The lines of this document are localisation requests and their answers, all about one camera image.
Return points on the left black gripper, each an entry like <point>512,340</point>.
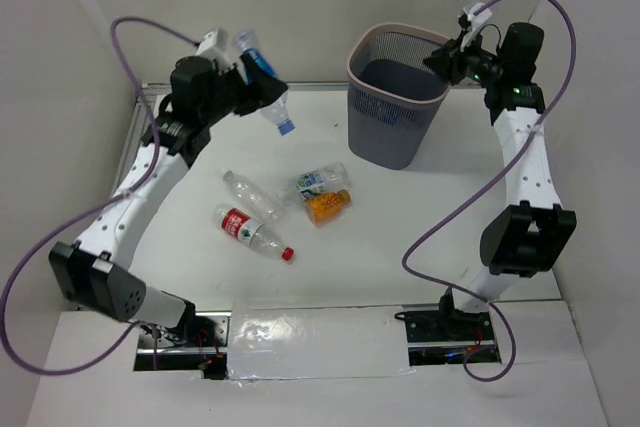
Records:
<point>255,92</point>

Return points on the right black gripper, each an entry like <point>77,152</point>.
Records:
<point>446,60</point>

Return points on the crushed blue cap bottle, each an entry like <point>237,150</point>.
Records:
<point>270,92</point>

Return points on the blue label water bottle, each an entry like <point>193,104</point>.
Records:
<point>390,114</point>

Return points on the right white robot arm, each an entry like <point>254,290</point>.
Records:
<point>528,235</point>

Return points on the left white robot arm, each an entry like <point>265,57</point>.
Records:
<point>94,270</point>

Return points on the grey mesh waste bin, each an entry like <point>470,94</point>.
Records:
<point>392,96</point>

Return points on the clear unlabelled plastic bottle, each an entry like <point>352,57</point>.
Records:
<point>253,197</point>

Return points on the green blue label bottle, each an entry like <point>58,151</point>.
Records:
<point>329,178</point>

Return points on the red label water bottle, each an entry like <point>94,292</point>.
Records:
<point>252,233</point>

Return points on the orange drink bottle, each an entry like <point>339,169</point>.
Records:
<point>324,207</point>

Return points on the shiny tape sheet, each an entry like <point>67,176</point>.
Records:
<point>323,343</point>

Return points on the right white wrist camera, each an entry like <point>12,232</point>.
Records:
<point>473,18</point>

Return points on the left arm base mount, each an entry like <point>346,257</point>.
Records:
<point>205,353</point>

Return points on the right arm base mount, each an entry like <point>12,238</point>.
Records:
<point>433,340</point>

